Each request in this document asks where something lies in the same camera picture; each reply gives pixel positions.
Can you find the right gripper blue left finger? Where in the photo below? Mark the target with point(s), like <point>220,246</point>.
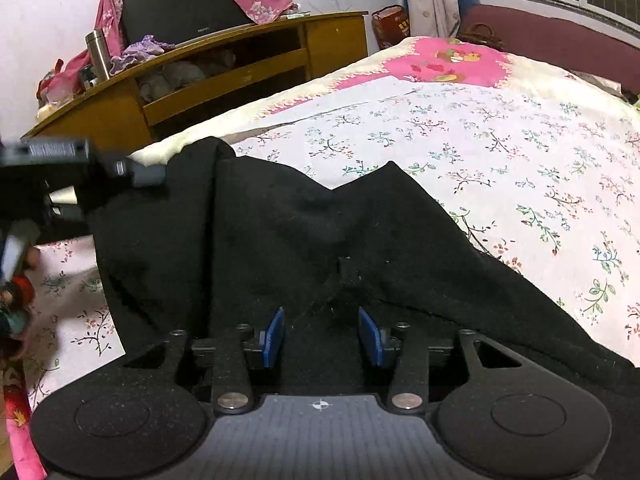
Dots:
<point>270,340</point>

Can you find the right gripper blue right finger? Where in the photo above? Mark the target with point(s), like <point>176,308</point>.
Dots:
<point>371,337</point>

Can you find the black pants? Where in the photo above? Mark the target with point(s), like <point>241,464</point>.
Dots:
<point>228,240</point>

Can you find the left hand pink sleeve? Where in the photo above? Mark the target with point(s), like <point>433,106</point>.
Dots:
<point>16,297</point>

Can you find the wooden tv cabinet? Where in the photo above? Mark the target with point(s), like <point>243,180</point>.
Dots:
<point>207,77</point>

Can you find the steel thermos bottle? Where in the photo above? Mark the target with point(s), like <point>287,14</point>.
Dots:
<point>100,58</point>

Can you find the purple cloth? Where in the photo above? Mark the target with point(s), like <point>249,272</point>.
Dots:
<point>138,53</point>

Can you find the black television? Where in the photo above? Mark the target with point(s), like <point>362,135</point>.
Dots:
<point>177,21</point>

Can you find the colourful cartoon blanket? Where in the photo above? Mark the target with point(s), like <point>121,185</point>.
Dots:
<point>17,414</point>

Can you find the floral bed sheet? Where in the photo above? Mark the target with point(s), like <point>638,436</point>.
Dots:
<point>536,167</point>

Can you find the pink floral cloth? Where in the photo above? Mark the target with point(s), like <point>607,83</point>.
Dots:
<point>67,76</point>

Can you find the red bag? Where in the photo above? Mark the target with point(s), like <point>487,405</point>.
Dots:
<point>391,25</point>

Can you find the brown handbag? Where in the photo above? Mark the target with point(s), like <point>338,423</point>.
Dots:
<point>483,35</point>

